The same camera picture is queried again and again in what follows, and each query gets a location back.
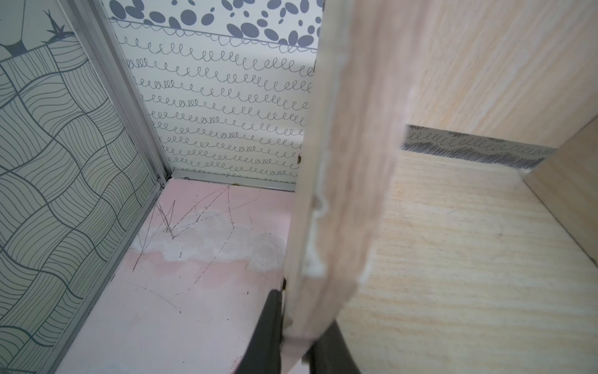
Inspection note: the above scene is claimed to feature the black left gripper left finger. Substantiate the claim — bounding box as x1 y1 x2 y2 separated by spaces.
235 289 283 374

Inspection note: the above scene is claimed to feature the pink floral table mat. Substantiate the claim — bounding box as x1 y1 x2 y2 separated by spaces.
58 179 294 373

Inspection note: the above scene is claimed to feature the light wooden bookshelf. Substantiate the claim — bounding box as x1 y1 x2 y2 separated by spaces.
281 1 597 373

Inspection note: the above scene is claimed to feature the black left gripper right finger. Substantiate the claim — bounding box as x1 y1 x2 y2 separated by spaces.
306 321 361 374

